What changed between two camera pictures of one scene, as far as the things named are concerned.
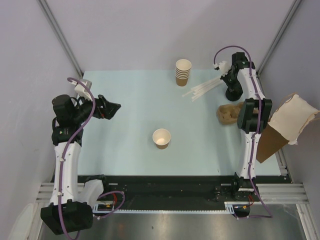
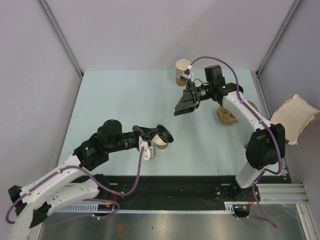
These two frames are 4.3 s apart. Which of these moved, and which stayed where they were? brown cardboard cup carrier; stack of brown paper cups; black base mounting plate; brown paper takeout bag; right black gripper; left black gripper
Moved: right black gripper; left black gripper
Stayed: black base mounting plate; stack of brown paper cups; brown cardboard cup carrier; brown paper takeout bag
